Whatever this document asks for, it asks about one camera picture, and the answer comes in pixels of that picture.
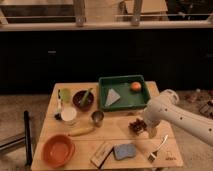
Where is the dark grape bunch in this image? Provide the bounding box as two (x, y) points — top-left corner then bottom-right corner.
(129, 119), (147, 135)

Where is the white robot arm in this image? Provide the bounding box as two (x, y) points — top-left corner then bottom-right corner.
(143, 89), (213, 146)

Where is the small metal cup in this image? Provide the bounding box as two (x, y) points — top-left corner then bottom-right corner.
(91, 111), (104, 127)

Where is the white cup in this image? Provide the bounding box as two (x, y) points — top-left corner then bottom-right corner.
(61, 107), (77, 125)

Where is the light green cup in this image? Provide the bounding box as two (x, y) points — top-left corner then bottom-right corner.
(60, 88), (71, 103)

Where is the blue sponge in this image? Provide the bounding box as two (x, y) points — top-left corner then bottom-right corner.
(114, 143), (136, 160)

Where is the orange fruit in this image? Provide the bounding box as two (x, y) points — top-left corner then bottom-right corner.
(130, 82), (142, 92)

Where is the green plastic tray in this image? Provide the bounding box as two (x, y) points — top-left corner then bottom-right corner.
(99, 75), (150, 111)

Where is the grey folded cloth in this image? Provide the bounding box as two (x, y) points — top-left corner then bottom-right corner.
(105, 89), (121, 107)

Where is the wooden block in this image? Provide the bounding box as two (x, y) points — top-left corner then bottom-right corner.
(90, 142), (113, 168)

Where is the yellow banana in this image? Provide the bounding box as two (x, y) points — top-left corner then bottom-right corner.
(68, 127), (95, 136)

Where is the green utensil in bowl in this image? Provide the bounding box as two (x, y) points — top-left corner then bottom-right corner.
(80, 88), (93, 107)

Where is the dark maroon bowl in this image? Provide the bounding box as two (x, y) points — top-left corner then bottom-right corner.
(73, 89), (94, 111)

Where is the orange plastic bowl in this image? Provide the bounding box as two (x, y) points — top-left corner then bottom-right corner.
(41, 134), (75, 168)

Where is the black table leg bar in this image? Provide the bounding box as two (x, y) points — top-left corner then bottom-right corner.
(24, 111), (33, 166)

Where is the white handled brush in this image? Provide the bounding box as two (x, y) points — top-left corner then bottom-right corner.
(54, 89), (62, 120)

